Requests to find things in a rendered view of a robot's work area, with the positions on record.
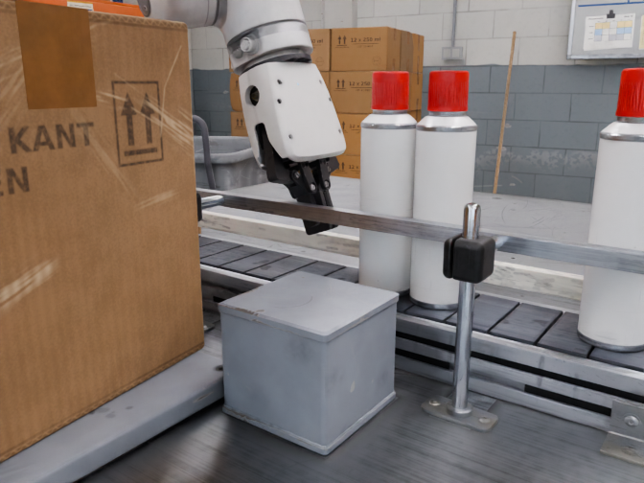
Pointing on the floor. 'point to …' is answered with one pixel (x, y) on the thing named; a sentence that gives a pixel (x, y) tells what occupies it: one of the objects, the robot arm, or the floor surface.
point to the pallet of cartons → (353, 80)
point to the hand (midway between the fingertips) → (317, 213)
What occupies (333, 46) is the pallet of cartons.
